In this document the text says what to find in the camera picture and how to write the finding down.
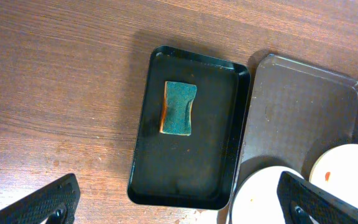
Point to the white plate top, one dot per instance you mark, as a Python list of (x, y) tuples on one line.
[(336, 172)]

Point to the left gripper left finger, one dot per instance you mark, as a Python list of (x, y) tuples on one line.
[(54, 203)]

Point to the brown plastic serving tray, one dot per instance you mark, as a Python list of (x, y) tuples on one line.
[(297, 112)]

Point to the white plate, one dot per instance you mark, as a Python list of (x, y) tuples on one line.
[(256, 202), (336, 172)]

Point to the black rectangular tray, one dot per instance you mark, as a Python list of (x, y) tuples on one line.
[(196, 171)]

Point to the white plate bottom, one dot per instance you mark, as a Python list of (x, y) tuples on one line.
[(256, 202)]

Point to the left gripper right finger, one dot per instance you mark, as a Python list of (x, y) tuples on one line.
[(303, 202)]

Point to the green yellow sponge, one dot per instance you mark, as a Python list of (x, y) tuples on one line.
[(177, 106)]

